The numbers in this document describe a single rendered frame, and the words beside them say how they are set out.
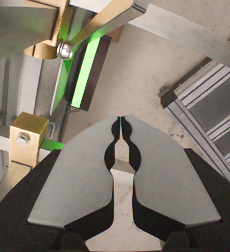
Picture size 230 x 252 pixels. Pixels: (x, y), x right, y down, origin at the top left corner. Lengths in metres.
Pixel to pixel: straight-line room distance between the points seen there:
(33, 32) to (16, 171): 0.23
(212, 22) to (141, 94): 0.57
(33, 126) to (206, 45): 0.27
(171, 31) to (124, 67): 0.90
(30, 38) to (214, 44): 0.21
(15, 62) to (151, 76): 0.80
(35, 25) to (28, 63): 0.36
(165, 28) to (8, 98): 0.47
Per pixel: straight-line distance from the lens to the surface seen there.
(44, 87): 0.45
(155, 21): 0.25
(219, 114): 1.15
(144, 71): 1.15
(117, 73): 1.15
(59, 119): 0.48
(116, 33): 1.03
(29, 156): 0.35
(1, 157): 0.75
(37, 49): 0.25
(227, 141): 1.28
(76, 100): 0.45
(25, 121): 0.34
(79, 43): 0.17
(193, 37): 0.26
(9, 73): 0.57
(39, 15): 0.19
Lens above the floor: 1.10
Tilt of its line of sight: 59 degrees down
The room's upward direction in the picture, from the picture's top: 178 degrees counter-clockwise
